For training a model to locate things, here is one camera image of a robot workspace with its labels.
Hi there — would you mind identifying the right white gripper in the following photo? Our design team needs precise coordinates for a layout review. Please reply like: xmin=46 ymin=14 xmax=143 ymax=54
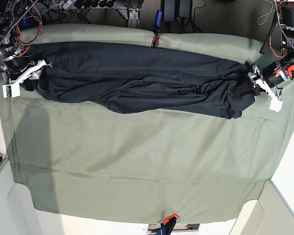
xmin=7 ymin=59 xmax=53 ymax=91

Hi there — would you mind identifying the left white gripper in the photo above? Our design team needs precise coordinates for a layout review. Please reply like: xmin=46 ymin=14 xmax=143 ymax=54
xmin=231 ymin=63 xmax=283 ymax=102

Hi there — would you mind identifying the dark long-sleeve T-shirt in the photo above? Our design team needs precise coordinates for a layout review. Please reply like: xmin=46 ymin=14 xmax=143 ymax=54
xmin=29 ymin=42 xmax=255 ymax=119

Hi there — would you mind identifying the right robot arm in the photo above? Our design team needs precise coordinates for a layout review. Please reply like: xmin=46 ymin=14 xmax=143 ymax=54
xmin=0 ymin=0 xmax=52 ymax=97

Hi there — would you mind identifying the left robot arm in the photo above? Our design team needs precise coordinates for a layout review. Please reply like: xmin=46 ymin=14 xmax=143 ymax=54
xmin=231 ymin=0 xmax=294 ymax=104

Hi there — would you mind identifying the green table cloth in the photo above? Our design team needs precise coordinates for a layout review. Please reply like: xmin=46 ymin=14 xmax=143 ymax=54
xmin=0 ymin=23 xmax=294 ymax=224

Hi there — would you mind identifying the white power strip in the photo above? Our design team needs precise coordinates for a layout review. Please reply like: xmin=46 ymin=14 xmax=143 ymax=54
xmin=51 ymin=0 xmax=74 ymax=10

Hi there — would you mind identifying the top centre blue-orange clamp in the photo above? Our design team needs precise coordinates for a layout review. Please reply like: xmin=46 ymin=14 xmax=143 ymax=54
xmin=151 ymin=10 xmax=163 ymax=48

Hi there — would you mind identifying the black power adapter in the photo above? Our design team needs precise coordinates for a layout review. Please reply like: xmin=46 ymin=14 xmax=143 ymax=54
xmin=161 ymin=0 xmax=192 ymax=23

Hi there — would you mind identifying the bottom orange-black clamp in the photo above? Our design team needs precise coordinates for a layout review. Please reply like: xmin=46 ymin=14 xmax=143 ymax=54
xmin=156 ymin=214 xmax=179 ymax=235

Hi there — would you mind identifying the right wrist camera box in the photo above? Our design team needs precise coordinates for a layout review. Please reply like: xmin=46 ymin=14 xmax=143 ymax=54
xmin=2 ymin=83 xmax=21 ymax=98

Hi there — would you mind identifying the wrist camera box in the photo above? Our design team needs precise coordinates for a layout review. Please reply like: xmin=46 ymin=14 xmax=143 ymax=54
xmin=269 ymin=99 xmax=283 ymax=113
xmin=2 ymin=83 xmax=21 ymax=98

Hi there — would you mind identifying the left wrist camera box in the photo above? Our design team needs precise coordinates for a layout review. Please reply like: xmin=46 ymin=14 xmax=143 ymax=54
xmin=269 ymin=99 xmax=283 ymax=113

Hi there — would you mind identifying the metal table bracket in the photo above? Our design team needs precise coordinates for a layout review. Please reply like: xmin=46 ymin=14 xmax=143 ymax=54
xmin=128 ymin=8 xmax=141 ymax=28

